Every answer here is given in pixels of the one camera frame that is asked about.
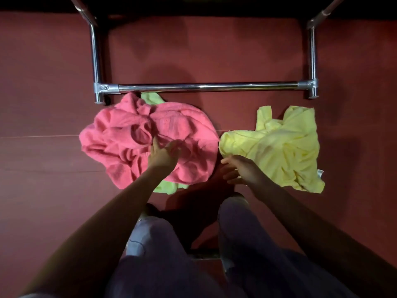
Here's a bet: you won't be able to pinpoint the person's right hand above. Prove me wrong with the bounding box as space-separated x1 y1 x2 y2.
220 155 264 191

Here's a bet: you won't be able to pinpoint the person's left hand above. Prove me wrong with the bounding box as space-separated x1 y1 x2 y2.
147 136 181 177

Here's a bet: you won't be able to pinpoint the light green towel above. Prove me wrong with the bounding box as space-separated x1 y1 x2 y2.
141 92 189 195

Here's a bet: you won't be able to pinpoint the pale yellow towel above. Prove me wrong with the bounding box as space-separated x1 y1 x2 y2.
219 105 325 194

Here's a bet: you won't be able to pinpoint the pink towel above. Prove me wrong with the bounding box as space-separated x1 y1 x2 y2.
79 92 220 190

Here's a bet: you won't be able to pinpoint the metal towel rack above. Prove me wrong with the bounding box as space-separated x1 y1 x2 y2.
68 0 348 105

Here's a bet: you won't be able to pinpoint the person's right forearm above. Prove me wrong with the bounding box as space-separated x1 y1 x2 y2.
248 180 397 298

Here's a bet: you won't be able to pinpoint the person's left forearm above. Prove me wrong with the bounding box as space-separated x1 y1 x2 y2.
18 169 168 298

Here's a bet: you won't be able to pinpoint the person's right shoe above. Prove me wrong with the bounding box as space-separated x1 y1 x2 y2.
225 192 249 205

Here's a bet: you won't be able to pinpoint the person's grey trousers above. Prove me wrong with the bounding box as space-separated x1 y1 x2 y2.
104 195 360 298

